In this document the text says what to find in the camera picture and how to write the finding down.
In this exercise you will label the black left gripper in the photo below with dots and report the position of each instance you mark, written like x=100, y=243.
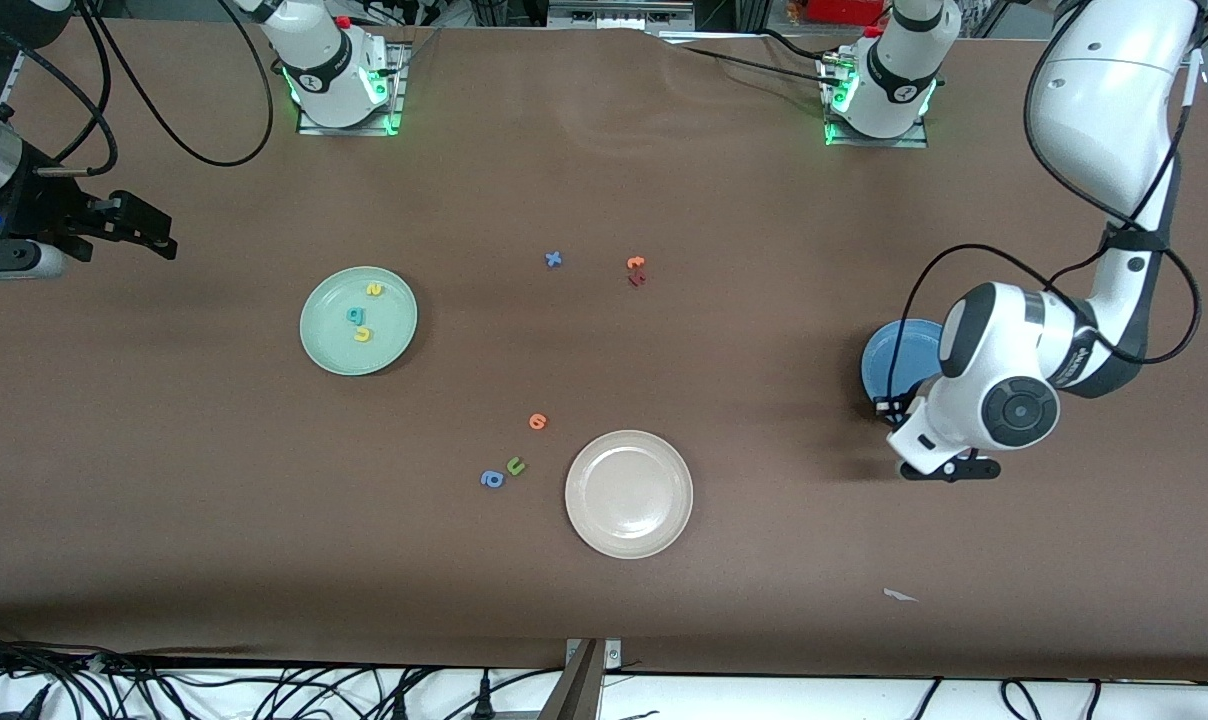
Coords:
x=894, y=407

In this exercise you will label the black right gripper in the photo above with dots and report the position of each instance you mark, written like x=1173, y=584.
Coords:
x=52, y=212

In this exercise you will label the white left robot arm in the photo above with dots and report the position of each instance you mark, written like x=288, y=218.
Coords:
x=1104, y=100

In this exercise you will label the blue plate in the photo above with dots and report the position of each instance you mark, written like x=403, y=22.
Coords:
x=894, y=360

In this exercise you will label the white paper scrap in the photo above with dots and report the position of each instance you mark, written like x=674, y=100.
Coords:
x=896, y=596

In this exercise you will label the light green plate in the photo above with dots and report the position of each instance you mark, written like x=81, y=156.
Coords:
x=384, y=345

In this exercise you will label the beige plate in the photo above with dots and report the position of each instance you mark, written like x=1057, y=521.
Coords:
x=629, y=494

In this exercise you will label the brown table cover sheet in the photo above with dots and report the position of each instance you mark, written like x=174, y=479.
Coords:
x=604, y=180

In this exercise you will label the red box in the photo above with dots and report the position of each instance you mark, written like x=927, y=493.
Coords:
x=844, y=10

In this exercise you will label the blue foam letter a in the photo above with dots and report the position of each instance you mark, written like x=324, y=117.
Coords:
x=485, y=476

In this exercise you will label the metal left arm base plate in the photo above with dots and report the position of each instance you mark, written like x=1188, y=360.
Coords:
x=844, y=140

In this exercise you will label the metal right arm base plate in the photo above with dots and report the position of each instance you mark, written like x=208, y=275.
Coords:
x=396, y=100

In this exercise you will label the silver metal bracket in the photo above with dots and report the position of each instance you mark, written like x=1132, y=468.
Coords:
x=614, y=655

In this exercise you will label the aluminium profile post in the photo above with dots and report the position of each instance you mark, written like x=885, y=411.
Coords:
x=574, y=695

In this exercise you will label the aluminium frame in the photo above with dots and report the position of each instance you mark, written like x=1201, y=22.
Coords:
x=614, y=18

